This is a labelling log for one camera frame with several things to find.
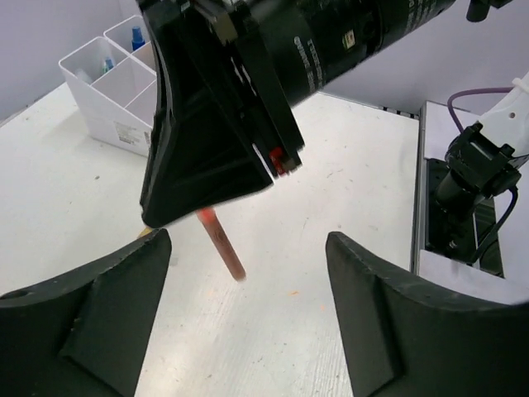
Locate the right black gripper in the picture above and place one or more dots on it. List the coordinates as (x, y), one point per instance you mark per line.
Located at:
(285, 51)

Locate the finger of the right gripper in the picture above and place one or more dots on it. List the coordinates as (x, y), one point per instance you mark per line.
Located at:
(200, 151)

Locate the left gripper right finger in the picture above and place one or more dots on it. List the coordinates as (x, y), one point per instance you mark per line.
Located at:
(403, 335)

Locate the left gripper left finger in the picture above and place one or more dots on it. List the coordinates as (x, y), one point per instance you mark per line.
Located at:
(85, 332)

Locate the orange pen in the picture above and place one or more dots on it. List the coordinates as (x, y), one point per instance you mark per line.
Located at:
(217, 234)

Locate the green pen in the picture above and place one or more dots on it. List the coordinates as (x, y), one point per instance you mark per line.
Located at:
(107, 65)

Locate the white compartment organizer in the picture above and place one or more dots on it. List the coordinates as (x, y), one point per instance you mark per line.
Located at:
(118, 107)

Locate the blue item in organizer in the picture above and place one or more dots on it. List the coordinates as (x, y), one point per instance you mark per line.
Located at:
(137, 39)

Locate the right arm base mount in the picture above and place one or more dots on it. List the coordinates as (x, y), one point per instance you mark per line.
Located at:
(451, 218)

